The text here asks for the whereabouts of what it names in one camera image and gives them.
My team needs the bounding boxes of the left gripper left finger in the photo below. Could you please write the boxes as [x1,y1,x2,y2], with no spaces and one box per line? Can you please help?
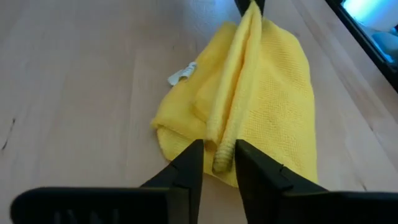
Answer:
[9,139,205,224]

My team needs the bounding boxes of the yellow microfiber towel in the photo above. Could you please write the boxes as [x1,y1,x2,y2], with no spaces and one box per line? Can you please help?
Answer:
[150,0,319,189]

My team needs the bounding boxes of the black metal table frame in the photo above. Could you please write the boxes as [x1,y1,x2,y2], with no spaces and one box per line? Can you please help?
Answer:
[324,0,398,93]

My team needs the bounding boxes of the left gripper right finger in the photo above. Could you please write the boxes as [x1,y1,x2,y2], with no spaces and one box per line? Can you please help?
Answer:
[234,139,398,224]

